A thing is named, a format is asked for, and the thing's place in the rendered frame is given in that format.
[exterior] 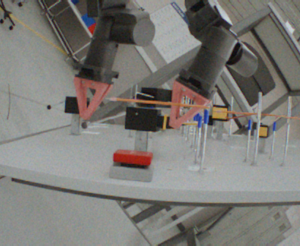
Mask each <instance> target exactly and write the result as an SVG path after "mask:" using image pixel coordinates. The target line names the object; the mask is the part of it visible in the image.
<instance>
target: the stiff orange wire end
mask: <svg viewBox="0 0 300 246"><path fill-rule="evenodd" d="M106 100H110V101H123V102H127V101H131V102H140V103H156V104H165V105H180V106H187V107H190V108H210V107H209V106H203V105H186V104H179V103H177V102H160V101H152V100H127V99H118V98H116V97H111V98H106Z"/></svg>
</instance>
